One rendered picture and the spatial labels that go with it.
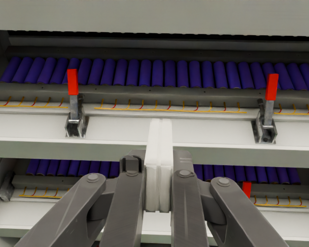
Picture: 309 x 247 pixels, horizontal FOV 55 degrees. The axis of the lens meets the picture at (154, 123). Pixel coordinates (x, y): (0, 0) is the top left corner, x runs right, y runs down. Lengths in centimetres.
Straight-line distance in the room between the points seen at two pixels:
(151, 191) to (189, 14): 23
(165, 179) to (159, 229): 40
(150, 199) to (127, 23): 23
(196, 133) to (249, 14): 17
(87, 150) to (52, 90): 11
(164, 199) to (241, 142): 28
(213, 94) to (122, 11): 19
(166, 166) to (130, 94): 30
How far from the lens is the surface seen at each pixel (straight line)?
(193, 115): 44
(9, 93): 51
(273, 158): 46
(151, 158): 16
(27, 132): 46
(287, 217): 61
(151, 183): 16
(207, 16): 35
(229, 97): 46
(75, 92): 42
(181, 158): 18
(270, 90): 42
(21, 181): 62
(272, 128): 44
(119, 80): 48
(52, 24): 37
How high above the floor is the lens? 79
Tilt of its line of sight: 33 degrees down
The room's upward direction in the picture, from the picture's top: 1 degrees clockwise
